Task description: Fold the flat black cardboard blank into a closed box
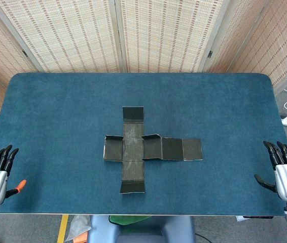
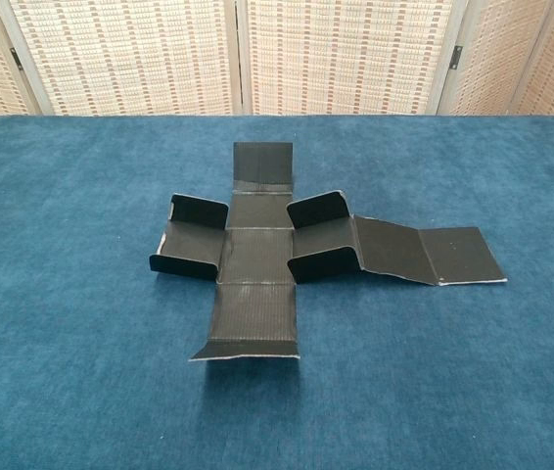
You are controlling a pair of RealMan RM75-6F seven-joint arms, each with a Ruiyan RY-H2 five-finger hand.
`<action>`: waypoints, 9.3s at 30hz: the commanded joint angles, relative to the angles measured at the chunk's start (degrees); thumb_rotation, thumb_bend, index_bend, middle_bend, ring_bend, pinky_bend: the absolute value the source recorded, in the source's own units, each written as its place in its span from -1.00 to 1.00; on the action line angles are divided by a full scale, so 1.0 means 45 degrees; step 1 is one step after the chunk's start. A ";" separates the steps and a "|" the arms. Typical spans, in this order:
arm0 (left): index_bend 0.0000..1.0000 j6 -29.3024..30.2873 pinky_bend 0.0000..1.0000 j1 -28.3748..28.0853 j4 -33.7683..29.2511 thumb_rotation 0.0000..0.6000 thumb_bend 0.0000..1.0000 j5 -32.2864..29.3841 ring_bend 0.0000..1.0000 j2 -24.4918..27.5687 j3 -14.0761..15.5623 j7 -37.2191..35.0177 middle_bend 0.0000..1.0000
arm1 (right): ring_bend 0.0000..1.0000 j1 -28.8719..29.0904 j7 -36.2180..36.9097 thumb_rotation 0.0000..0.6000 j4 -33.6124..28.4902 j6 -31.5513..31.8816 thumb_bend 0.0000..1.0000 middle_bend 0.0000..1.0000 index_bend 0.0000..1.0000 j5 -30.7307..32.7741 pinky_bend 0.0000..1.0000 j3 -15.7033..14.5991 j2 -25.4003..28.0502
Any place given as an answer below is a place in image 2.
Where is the black cardboard folding box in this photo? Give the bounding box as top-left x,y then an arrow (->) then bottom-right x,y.
148,140 -> 509,363

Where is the blue felt table mat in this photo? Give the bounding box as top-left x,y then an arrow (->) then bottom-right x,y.
0,114 -> 554,470

